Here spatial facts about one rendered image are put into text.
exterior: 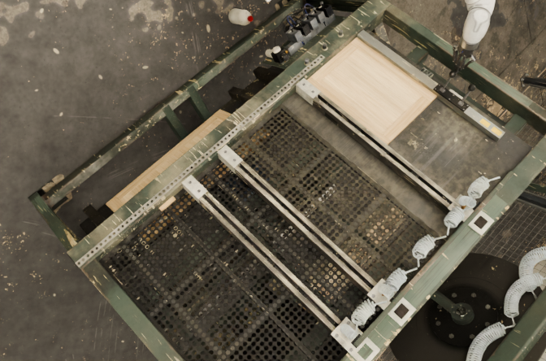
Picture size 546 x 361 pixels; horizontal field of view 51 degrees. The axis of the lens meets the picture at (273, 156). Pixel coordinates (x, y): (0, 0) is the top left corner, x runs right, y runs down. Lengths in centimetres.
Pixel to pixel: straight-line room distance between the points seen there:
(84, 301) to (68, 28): 173
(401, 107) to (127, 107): 164
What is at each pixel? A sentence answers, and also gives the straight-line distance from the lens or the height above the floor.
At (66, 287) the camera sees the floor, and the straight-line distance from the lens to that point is 389.
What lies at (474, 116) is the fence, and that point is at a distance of 311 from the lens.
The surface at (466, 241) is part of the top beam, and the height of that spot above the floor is 191.
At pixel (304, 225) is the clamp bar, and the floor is 140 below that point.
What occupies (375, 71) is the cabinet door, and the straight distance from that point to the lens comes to 318.
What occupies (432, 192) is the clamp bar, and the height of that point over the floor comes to 168.
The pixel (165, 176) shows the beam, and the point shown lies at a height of 83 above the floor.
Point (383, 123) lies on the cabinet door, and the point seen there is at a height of 128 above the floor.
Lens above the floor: 326
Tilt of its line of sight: 50 degrees down
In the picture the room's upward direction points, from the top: 116 degrees clockwise
